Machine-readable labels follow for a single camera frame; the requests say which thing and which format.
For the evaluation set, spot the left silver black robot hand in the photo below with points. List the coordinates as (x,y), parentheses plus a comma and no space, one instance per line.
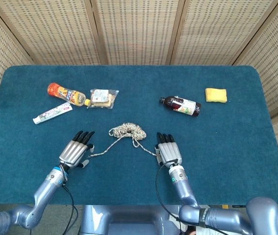
(76,150)

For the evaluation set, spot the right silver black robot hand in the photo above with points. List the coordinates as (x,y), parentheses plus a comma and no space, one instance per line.
(169,150)

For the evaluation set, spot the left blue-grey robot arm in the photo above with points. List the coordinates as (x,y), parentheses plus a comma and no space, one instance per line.
(31,203)

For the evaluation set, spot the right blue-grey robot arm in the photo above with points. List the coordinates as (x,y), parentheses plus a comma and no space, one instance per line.
(227,210)

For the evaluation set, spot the white toothpaste tube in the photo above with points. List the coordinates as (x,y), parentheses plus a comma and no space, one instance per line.
(52,113)

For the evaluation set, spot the dark juice bottle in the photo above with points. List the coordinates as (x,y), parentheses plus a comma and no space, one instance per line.
(182,106)

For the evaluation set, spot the blue table mat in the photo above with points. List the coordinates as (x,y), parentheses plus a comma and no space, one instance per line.
(129,181)

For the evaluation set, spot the orange label drink bottle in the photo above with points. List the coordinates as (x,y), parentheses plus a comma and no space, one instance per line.
(68,95)

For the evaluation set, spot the clear bag of snacks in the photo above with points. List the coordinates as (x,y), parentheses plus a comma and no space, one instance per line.
(103,98)

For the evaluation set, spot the white tag with plug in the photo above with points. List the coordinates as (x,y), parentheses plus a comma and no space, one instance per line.
(176,220)

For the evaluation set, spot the yellow sponge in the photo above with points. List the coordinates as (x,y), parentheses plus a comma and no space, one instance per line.
(216,95)

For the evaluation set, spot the blue-grey robot torso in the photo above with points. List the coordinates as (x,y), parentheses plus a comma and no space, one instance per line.
(129,220)

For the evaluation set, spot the woven folding screen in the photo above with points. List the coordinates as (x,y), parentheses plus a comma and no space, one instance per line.
(138,31)

